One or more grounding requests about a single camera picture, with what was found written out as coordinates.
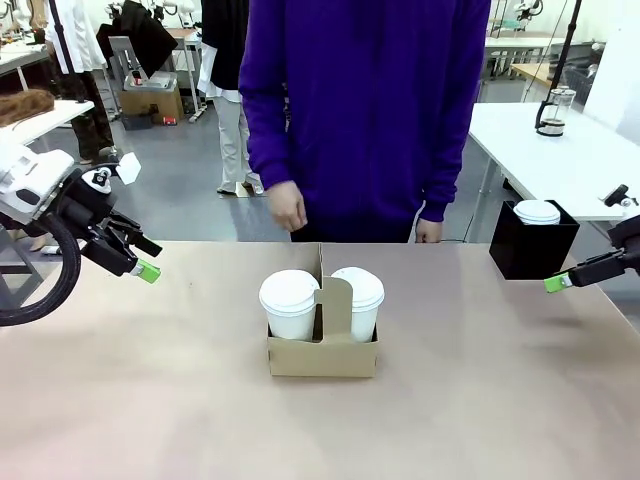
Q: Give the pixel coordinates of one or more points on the bystander in black top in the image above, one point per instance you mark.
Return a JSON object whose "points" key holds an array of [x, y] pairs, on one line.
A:
{"points": [[232, 100]]}

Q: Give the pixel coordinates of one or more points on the brown cardboard cup carrier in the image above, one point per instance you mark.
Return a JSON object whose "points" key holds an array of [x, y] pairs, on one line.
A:
{"points": [[322, 357]]}

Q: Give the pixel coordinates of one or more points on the glass french press pitcher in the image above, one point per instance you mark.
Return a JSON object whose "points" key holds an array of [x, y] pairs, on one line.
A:
{"points": [[552, 112]]}

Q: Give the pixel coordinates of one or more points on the small white table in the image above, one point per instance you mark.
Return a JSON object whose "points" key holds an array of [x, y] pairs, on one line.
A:
{"points": [[45, 120]]}

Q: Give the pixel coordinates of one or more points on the distant white workbench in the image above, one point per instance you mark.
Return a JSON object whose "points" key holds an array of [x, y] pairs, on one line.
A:
{"points": [[540, 47]]}

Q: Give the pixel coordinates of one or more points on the black stand pole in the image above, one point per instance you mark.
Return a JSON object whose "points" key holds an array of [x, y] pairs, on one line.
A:
{"points": [[565, 45]]}

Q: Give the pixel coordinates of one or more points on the large white table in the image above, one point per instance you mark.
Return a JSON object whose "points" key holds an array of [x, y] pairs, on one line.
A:
{"points": [[560, 165]]}

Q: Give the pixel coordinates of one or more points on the brown furry object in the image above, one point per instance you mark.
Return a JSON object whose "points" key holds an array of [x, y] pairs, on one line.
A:
{"points": [[25, 106]]}

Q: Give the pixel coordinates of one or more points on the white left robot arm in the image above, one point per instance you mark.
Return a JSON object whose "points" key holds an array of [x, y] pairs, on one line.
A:
{"points": [[25, 175]]}

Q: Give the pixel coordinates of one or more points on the purple hoodie torso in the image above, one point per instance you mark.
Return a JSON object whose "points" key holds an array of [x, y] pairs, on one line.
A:
{"points": [[360, 110]]}

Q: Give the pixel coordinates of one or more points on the white paper cup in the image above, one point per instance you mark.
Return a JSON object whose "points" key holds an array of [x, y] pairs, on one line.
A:
{"points": [[291, 324], [364, 322]]}

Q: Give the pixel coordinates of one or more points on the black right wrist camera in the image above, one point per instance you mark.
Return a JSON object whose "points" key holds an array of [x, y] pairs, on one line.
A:
{"points": [[617, 196]]}

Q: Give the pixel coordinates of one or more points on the white plastic cup lid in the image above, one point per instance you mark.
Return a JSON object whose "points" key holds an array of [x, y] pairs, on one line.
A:
{"points": [[361, 287], [289, 292]]}

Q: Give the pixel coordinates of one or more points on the person left forearm purple sleeve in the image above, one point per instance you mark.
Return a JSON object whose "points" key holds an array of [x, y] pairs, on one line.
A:
{"points": [[445, 180]]}

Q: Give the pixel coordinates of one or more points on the black square lid box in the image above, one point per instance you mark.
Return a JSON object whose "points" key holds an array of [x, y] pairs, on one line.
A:
{"points": [[530, 250]]}

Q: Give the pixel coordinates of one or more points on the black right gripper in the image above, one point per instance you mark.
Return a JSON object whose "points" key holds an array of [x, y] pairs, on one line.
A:
{"points": [[630, 245]]}

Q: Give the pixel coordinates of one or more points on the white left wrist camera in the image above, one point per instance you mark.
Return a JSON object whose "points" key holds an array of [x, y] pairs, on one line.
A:
{"points": [[127, 169]]}

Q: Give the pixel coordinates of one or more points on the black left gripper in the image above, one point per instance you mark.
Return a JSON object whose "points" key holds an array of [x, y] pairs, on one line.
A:
{"points": [[82, 210]]}

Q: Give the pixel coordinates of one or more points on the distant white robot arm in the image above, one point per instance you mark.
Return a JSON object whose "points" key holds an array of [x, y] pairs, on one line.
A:
{"points": [[527, 9]]}

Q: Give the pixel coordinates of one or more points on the black trousers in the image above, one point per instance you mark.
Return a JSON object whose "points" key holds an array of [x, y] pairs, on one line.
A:
{"points": [[360, 234]]}

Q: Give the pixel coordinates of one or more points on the bystander in white coat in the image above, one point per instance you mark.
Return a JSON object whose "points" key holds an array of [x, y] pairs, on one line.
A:
{"points": [[80, 75]]}

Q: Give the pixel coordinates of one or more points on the brown cardboard box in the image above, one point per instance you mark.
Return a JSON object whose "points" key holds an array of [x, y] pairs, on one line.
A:
{"points": [[150, 106]]}

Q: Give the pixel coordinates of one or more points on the person right hand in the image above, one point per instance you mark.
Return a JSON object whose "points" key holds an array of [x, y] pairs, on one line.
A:
{"points": [[286, 207]]}

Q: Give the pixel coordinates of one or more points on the person left hand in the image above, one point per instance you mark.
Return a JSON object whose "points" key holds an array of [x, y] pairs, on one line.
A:
{"points": [[429, 232]]}

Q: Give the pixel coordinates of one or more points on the black jacket on chair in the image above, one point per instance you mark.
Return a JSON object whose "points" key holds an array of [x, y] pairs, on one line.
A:
{"points": [[137, 37]]}

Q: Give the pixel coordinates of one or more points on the grey tray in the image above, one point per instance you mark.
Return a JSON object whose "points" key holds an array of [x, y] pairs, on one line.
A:
{"points": [[150, 81]]}

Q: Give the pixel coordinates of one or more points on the person right forearm purple sleeve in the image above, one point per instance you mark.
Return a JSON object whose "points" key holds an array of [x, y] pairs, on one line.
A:
{"points": [[272, 160]]}

